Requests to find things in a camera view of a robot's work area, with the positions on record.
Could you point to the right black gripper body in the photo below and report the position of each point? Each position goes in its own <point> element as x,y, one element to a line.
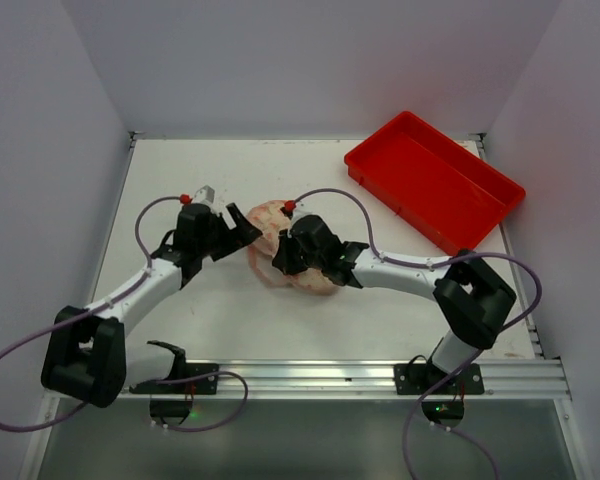
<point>284,252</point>

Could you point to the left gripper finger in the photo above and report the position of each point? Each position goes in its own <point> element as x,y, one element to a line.
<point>244,232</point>
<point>229,244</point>

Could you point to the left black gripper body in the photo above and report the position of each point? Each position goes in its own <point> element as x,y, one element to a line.
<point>228,240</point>

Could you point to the floral fabric laundry bag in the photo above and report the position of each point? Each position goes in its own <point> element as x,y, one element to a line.
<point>270,220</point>

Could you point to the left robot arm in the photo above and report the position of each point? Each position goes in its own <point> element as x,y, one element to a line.
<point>87,357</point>

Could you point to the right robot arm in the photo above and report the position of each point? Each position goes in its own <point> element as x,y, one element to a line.
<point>472,297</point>

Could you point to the red plastic tray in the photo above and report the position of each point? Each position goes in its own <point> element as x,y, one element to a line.
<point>445,192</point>

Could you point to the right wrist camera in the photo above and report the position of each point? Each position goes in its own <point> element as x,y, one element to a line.
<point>298,214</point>

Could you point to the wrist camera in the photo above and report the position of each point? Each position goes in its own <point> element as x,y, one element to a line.
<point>205,194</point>
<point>298,214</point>

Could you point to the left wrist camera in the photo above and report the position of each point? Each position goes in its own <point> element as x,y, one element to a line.
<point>205,194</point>

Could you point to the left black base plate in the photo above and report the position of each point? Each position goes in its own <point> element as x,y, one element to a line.
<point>205,386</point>

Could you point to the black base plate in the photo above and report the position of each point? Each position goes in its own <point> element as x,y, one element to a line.
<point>205,386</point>
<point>412,377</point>

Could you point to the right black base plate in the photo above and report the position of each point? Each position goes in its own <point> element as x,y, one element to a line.
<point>412,377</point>

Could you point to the aluminium front rail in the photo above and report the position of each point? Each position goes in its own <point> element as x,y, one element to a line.
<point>336,380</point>

